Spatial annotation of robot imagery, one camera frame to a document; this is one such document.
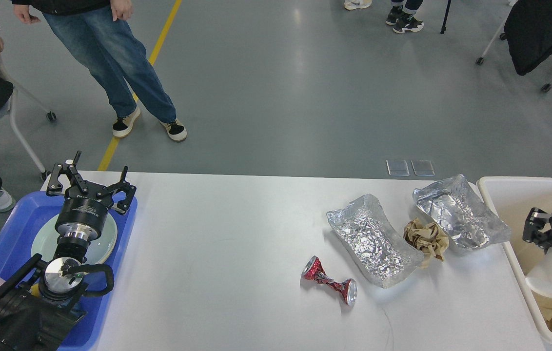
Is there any large foil tray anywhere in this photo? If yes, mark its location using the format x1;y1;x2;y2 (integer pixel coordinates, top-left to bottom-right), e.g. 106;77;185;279
326;194;425;289

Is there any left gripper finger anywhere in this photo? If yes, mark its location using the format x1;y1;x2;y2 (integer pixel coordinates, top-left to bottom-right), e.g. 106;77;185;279
96;166;138;215
46;151;89;198

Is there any green ceramic plate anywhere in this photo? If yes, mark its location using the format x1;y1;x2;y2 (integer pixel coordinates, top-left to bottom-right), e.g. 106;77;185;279
29;214;118;264

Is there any person in blue jeans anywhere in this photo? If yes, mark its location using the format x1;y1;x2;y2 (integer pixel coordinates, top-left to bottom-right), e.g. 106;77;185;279
12;0;187;142

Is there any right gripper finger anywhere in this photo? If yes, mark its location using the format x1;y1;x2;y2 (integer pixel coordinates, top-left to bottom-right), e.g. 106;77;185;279
523;208;552;254

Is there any blue plastic tray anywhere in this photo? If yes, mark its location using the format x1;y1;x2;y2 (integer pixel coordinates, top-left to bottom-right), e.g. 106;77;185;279
0;192;138;351

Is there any crushed red soda can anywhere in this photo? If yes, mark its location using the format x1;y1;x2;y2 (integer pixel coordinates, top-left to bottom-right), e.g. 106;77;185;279
301;255;357;307

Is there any teal ceramic mug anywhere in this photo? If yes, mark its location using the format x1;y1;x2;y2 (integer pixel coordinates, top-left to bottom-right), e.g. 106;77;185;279
30;284;40;298

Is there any white office chair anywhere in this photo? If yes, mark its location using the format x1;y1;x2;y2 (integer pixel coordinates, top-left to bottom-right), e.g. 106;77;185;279
0;44;58;182

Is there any crumpled brown paper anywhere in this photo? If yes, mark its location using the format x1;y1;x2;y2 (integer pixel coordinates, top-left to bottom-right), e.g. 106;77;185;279
403;218;450;267

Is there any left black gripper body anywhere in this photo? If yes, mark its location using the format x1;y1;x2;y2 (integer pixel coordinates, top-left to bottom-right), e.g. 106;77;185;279
56;197;110;240

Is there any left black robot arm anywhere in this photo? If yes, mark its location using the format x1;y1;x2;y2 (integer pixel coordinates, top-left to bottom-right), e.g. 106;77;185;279
0;152;137;351

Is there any chair with black jacket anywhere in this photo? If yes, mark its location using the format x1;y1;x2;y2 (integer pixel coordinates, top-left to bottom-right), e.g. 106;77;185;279
476;0;552;76

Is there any beige plastic bin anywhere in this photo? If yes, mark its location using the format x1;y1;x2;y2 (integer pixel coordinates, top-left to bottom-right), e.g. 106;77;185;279
477;177;552;350

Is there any person in black sneakers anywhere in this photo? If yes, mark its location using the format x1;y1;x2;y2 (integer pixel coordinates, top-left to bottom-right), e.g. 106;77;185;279
385;0;425;34

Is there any small foil sheet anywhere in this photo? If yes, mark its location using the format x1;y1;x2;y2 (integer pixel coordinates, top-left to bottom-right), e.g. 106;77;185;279
413;174;512;255

